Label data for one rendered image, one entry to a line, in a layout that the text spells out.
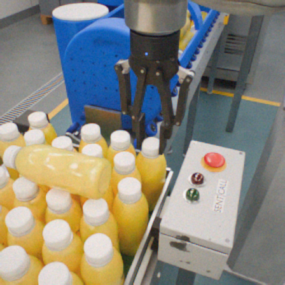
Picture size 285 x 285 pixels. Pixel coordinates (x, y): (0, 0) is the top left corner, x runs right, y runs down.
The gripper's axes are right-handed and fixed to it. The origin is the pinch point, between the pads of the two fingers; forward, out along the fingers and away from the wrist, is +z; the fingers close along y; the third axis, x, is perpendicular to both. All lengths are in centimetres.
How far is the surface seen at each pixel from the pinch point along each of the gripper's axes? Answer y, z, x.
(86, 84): 23.9, 2.4, -17.0
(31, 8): 332, 98, -368
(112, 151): 7.8, 5.0, 2.1
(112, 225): 0.6, 5.8, 17.7
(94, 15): 57, 6, -85
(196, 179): -10.6, -1.2, 9.5
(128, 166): 1.9, 2.4, 7.2
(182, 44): 7, 4, -56
